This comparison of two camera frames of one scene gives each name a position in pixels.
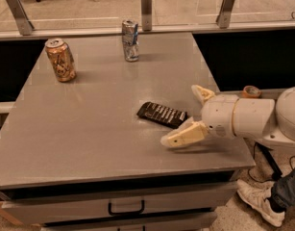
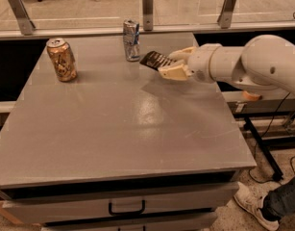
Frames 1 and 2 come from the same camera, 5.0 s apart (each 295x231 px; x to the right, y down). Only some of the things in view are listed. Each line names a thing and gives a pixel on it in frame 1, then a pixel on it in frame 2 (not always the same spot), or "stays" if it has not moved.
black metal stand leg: x=276 y=171 stays
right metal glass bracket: x=223 y=19 stays
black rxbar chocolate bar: x=168 y=115 to x=156 y=61
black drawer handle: x=113 y=214 stays
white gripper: x=218 y=115 to x=199 y=64
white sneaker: x=256 y=189 to x=251 y=200
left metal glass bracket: x=21 y=18 stays
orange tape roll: x=251 y=91 stays
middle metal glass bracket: x=146 y=9 stays
